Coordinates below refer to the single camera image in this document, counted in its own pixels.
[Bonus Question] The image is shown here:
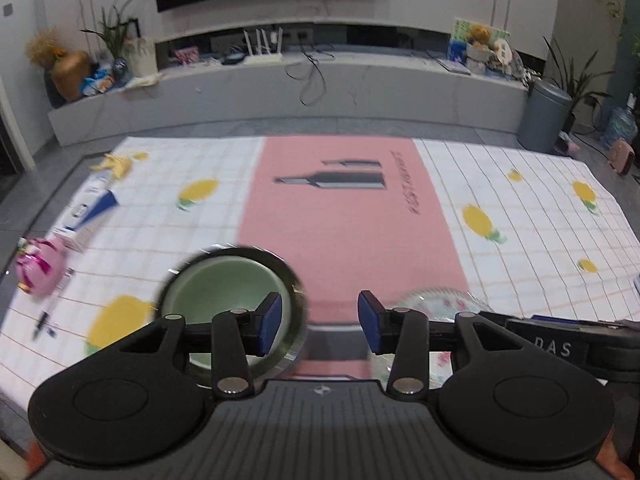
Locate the green floor plant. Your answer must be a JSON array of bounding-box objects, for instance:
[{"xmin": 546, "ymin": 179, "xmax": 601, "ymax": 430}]
[{"xmin": 541, "ymin": 35, "xmax": 613, "ymax": 132}]

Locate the potted plant in white pot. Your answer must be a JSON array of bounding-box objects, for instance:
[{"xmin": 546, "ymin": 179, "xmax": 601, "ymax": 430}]
[{"xmin": 81, "ymin": 0, "xmax": 159, "ymax": 79}]

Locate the brown teddy bear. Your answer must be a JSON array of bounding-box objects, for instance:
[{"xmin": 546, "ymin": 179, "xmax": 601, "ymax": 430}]
[{"xmin": 466, "ymin": 22, "xmax": 495, "ymax": 52}]

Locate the yellow banana toy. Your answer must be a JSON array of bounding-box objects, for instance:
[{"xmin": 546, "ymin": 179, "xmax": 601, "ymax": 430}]
[{"xmin": 89, "ymin": 152, "xmax": 135, "ymax": 179}]

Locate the black cable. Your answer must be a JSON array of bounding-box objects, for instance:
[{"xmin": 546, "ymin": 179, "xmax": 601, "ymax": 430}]
[{"xmin": 284, "ymin": 44, "xmax": 337, "ymax": 107}]

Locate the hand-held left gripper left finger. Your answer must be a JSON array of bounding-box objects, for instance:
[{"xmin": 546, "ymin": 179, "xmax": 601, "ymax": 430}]
[{"xmin": 116, "ymin": 292, "xmax": 284, "ymax": 399}]

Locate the blue and white box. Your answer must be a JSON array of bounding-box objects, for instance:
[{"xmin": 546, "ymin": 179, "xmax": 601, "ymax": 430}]
[{"xmin": 49, "ymin": 170, "xmax": 122, "ymax": 254}]

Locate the brown bag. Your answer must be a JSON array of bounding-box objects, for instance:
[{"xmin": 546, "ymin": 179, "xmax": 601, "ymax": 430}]
[{"xmin": 606, "ymin": 137, "xmax": 637, "ymax": 177}]

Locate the blue water jug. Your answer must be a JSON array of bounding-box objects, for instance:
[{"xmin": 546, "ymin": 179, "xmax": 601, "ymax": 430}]
[{"xmin": 599, "ymin": 106, "xmax": 639, "ymax": 150}]

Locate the checked lemon tablecloth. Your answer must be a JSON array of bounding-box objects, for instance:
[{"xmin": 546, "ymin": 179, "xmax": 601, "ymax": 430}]
[{"xmin": 0, "ymin": 135, "xmax": 640, "ymax": 413}]

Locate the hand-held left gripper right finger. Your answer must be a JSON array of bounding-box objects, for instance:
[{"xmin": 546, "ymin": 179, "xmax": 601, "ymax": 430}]
[{"xmin": 357, "ymin": 290, "xmax": 521, "ymax": 399}]

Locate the green ceramic bowl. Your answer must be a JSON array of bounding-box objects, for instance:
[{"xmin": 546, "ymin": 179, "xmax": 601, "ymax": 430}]
[{"xmin": 170, "ymin": 255, "xmax": 292, "ymax": 372}]

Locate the pink placemat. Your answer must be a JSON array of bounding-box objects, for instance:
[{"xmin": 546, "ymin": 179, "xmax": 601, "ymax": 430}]
[{"xmin": 235, "ymin": 136, "xmax": 472, "ymax": 382}]

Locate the blue snack packet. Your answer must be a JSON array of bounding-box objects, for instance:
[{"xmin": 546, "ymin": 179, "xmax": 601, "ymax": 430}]
[{"xmin": 79, "ymin": 65, "xmax": 117, "ymax": 99}]

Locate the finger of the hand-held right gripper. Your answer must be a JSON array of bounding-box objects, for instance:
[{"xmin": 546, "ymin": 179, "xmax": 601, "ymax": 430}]
[{"xmin": 478, "ymin": 310, "xmax": 586, "ymax": 325}]

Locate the gold vase with dried flowers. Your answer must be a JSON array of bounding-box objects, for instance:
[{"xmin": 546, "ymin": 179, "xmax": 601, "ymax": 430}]
[{"xmin": 25, "ymin": 29, "xmax": 94, "ymax": 104}]

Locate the grey trash bin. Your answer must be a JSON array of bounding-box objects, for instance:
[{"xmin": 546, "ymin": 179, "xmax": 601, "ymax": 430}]
[{"xmin": 516, "ymin": 79, "xmax": 574, "ymax": 154}]

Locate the dark pen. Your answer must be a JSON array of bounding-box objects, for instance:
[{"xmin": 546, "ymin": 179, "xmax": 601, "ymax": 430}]
[{"xmin": 31, "ymin": 310, "xmax": 52, "ymax": 342}]

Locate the clear floral glass plate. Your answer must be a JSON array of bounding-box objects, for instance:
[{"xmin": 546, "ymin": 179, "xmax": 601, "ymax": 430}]
[{"xmin": 372, "ymin": 287, "xmax": 494, "ymax": 392}]

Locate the grey stone bench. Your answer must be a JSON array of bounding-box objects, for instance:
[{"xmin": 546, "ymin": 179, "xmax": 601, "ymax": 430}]
[{"xmin": 47, "ymin": 49, "xmax": 532, "ymax": 149}]

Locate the floral ceramic plate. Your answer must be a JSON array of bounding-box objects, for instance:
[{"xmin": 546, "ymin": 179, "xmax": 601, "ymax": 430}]
[{"xmin": 414, "ymin": 293, "xmax": 482, "ymax": 322}]

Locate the white router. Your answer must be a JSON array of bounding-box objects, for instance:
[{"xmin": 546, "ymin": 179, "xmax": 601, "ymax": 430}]
[{"xmin": 241, "ymin": 26, "xmax": 284, "ymax": 66}]

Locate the pink toy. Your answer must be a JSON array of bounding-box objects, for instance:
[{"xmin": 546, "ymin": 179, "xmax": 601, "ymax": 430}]
[{"xmin": 14, "ymin": 236, "xmax": 69, "ymax": 297}]

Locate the orange cloth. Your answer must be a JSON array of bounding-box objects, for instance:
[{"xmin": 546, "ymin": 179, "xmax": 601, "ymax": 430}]
[{"xmin": 24, "ymin": 439, "xmax": 53, "ymax": 473}]

